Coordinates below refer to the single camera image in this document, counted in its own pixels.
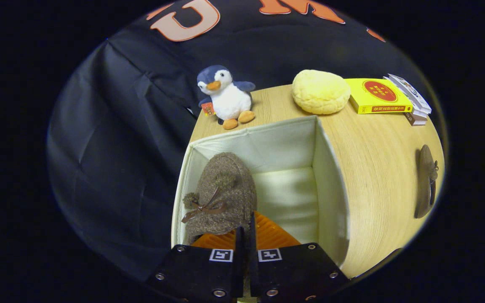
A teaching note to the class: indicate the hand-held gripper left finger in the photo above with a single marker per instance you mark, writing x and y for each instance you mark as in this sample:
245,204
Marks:
196,269

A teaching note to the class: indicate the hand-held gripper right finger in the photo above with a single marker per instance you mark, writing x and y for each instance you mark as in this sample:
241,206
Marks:
297,269

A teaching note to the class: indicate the brown fuzzy shoe with bow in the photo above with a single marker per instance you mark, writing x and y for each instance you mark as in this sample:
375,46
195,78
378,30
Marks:
425,181
225,176

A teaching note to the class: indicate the beige fabric storage box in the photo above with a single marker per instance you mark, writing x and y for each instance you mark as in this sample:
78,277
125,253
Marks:
284,147

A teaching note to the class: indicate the black backdrop cloth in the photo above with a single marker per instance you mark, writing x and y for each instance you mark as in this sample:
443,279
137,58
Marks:
112,126

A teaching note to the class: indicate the blue white penguin plush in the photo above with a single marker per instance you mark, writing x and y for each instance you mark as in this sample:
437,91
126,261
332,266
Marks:
230,101

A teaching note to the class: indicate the yellow bun plush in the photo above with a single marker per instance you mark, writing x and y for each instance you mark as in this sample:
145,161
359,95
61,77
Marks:
320,91

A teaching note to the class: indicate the brown book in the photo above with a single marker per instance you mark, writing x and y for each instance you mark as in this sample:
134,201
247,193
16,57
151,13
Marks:
415,121

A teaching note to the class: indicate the yellow book with red circle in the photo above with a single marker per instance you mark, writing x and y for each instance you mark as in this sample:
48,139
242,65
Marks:
377,96

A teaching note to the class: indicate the white illustrated book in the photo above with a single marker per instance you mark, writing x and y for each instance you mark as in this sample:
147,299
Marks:
411,91

